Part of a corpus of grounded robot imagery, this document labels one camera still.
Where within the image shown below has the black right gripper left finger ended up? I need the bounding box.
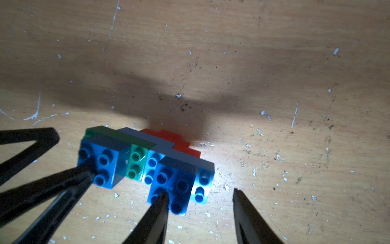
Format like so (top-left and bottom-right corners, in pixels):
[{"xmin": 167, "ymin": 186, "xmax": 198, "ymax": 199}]
[{"xmin": 123, "ymin": 192, "xmax": 169, "ymax": 244}]

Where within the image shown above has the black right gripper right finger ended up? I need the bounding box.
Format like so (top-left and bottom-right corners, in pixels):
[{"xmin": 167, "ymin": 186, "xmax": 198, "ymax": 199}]
[{"xmin": 233, "ymin": 188, "xmax": 282, "ymax": 244}]

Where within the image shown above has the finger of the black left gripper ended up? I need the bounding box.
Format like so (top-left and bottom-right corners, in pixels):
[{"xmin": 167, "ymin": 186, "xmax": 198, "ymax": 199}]
[
  {"xmin": 1, "ymin": 128, "xmax": 60, "ymax": 185},
  {"xmin": 1, "ymin": 159, "xmax": 97, "ymax": 244}
]

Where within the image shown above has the light blue long lego brick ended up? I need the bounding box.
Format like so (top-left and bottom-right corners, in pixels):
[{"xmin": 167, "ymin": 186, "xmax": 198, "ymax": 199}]
[{"xmin": 119, "ymin": 128, "xmax": 215, "ymax": 205}]

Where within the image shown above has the green long lego brick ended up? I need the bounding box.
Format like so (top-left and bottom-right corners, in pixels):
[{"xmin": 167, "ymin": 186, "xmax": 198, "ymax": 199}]
[{"xmin": 83, "ymin": 126, "xmax": 155, "ymax": 182}]

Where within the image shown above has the red lego brick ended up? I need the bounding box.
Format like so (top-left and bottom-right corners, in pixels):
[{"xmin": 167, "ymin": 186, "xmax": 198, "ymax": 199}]
[{"xmin": 141, "ymin": 129, "xmax": 201, "ymax": 158}]

